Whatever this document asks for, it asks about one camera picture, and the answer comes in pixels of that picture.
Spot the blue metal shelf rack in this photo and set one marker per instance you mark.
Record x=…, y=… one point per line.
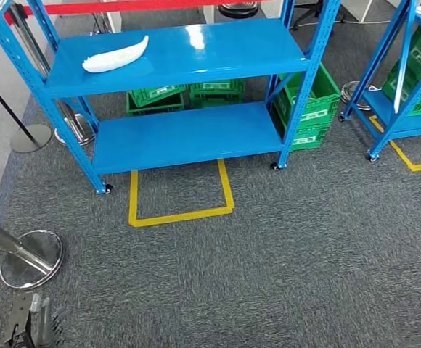
x=381, y=48
x=196, y=53

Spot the dark stanchion post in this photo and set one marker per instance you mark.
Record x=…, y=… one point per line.
x=25, y=33

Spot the black office chair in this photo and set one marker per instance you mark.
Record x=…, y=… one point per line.
x=304, y=17

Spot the black round stool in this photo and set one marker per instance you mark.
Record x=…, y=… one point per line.
x=237, y=9

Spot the red barrier belt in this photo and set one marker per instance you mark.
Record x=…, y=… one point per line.
x=87, y=7

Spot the grey round stanchion base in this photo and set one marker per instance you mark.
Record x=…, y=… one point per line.
x=30, y=139

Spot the thin black rod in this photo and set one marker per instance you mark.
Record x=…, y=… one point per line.
x=3, y=101

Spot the white desk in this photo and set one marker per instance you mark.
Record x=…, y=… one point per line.
x=359, y=9
x=113, y=19

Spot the chrome stanchion post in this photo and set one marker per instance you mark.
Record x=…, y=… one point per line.
x=3, y=238

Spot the white curved plastic part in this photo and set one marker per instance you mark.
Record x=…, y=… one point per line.
x=116, y=57

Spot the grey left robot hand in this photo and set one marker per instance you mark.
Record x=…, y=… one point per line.
x=45, y=331

